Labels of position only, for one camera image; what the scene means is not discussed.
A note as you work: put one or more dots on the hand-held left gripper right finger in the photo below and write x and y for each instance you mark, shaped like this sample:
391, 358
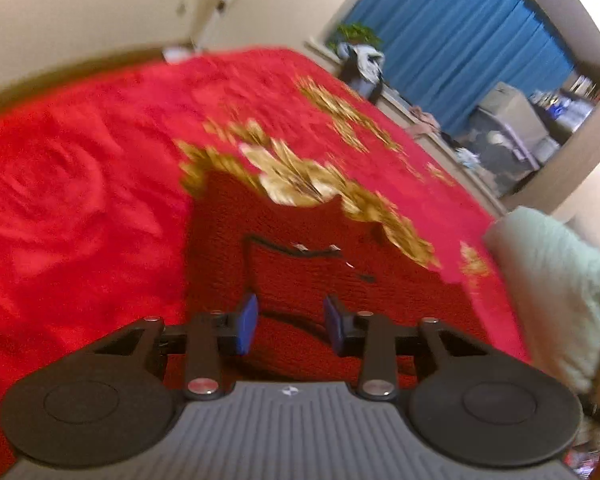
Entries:
335, 326

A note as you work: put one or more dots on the grey storage box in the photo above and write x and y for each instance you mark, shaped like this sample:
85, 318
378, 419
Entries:
510, 112

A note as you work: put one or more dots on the dark wall shelf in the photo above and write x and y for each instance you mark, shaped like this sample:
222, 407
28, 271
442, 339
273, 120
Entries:
575, 105

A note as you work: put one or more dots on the dark red knit sweater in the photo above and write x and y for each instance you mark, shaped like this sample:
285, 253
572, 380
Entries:
290, 280

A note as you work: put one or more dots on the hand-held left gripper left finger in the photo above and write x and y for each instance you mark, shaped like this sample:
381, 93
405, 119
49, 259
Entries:
247, 322

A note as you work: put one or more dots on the white window sill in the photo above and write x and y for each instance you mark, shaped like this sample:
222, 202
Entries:
400, 105

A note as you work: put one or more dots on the red floral blanket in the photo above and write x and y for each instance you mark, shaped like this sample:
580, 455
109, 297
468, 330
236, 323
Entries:
90, 185

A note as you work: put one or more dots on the white pillow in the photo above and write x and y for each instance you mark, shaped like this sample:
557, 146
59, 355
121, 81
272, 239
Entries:
555, 285

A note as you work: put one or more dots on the green potted plant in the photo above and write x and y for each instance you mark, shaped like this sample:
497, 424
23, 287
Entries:
357, 34

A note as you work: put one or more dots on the pink cloth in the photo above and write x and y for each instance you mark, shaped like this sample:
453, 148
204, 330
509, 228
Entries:
425, 122

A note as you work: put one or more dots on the blue curtain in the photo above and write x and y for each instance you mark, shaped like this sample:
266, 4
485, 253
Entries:
460, 35

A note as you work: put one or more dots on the dark bag with white cloth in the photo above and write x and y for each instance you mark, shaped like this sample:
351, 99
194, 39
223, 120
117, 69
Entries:
365, 67

